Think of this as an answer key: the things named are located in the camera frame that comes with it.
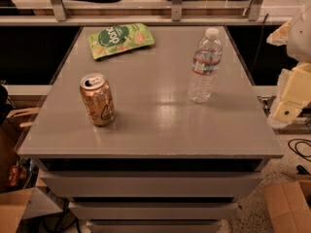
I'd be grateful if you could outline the cardboard box left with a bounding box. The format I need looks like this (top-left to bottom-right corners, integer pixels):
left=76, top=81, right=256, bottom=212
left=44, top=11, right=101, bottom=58
left=0, top=186, right=64, bottom=233

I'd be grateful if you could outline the green snack bag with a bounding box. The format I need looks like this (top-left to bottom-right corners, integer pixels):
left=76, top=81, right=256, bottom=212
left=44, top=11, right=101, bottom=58
left=87, top=23, right=155, bottom=59

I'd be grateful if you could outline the clear plastic water bottle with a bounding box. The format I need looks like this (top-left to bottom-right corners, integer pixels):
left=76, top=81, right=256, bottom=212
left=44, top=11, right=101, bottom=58
left=189, top=27, right=223, bottom=104

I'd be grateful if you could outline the gold soda can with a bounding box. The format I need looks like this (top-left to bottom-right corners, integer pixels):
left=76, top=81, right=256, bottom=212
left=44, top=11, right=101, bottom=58
left=80, top=73, right=116, bottom=126

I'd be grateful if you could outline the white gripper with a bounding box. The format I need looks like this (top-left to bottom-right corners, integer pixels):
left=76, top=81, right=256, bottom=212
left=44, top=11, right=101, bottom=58
left=266, top=0, right=311, bottom=129

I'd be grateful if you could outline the cardboard box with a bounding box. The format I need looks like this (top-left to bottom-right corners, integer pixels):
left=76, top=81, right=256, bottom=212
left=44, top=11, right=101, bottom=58
left=263, top=181, right=311, bottom=233
left=0, top=186, right=64, bottom=233

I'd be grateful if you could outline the metal railing frame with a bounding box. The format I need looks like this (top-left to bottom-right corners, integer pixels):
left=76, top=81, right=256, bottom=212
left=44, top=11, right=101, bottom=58
left=0, top=0, right=311, bottom=27

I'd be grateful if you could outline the black cable on floor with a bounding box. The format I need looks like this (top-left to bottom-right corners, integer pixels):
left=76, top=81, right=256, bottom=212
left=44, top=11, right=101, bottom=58
left=287, top=138, right=311, bottom=163

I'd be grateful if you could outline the cardboard box right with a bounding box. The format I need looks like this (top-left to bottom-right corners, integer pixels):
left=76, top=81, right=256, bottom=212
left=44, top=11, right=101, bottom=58
left=263, top=181, right=311, bottom=233

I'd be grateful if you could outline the grey drawer cabinet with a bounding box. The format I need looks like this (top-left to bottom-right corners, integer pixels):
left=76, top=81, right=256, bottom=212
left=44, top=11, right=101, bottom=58
left=18, top=26, right=284, bottom=233

